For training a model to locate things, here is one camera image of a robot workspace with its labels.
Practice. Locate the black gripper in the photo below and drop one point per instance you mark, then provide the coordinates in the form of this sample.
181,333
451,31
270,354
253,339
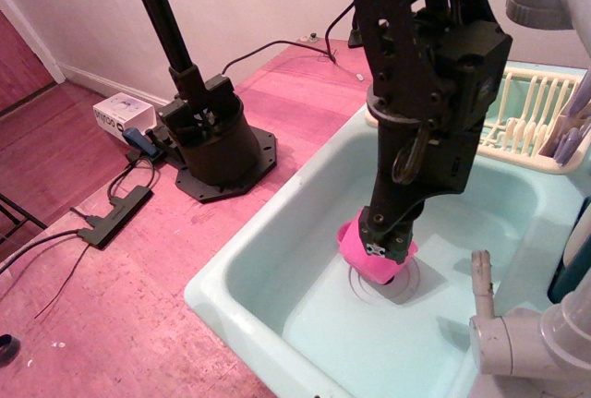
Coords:
430,115

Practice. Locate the cream dish rack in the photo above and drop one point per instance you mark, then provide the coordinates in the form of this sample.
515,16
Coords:
525,117

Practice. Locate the pink plastic cup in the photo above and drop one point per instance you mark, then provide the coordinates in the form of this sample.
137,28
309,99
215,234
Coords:
374,269

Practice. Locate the blue clamp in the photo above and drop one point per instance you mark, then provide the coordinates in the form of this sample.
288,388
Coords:
133,137

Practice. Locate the black tape roll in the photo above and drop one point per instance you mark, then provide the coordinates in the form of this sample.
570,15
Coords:
9,349

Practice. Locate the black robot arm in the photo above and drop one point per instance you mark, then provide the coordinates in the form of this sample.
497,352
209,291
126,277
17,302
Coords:
392,29

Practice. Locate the white cardboard box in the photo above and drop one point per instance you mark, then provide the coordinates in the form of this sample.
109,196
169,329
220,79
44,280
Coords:
121,111

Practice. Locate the purple utensils in rack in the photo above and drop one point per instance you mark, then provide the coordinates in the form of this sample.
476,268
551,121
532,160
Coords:
574,125

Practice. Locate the black usb hub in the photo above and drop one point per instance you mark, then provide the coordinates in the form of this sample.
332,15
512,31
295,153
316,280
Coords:
103,229

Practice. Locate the grey toy faucet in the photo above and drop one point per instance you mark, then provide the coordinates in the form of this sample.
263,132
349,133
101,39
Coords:
525,353

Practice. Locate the black chair frame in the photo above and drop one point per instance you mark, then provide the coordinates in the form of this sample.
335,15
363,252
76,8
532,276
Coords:
22,223

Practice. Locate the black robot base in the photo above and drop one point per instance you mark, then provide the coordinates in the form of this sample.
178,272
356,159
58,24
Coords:
222,155

